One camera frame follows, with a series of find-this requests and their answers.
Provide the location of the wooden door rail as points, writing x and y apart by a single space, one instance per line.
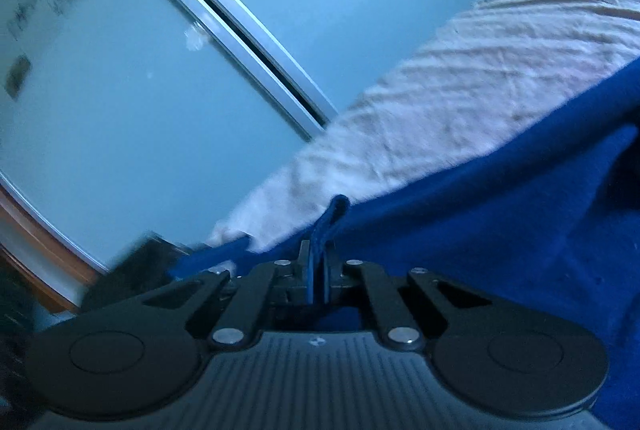
45 255

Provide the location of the blue garment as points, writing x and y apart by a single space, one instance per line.
500 220

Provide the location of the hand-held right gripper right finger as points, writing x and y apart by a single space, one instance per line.
325 277

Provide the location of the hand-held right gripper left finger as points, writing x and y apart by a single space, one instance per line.
306 277

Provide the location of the pale pink bed sheet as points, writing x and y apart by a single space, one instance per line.
475 85

